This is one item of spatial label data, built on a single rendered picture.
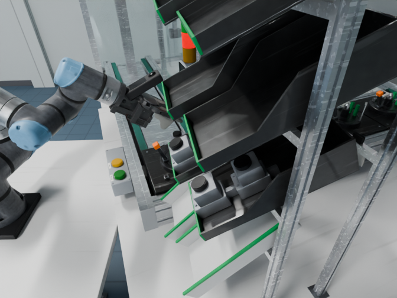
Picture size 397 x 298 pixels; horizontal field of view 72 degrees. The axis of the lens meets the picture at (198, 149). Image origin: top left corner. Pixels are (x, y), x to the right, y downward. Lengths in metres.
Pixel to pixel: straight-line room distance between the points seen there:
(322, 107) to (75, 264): 0.80
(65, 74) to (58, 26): 3.48
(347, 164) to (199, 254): 0.39
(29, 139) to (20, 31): 3.67
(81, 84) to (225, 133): 0.45
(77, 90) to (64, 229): 0.48
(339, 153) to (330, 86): 0.15
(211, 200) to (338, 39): 0.31
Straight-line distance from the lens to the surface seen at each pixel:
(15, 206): 1.10
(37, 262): 0.99
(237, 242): 0.62
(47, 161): 1.35
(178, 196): 0.80
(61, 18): 4.17
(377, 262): 0.99
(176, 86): 0.60
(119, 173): 0.98
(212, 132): 0.43
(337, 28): 0.31
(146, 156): 1.03
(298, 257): 0.91
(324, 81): 0.33
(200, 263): 0.68
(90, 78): 0.76
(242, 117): 0.43
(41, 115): 0.75
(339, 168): 0.48
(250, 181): 0.48
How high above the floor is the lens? 1.60
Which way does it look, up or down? 37 degrees down
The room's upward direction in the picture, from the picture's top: 2 degrees counter-clockwise
